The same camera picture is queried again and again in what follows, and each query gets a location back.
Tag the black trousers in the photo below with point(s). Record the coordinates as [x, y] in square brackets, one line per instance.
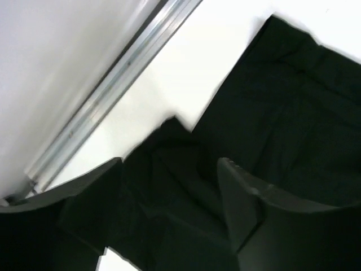
[288, 113]

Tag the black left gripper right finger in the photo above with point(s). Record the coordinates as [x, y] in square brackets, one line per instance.
[271, 229]

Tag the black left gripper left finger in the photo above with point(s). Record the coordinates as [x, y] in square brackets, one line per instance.
[92, 184]

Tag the left aluminium table rail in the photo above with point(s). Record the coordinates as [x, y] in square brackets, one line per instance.
[161, 25]

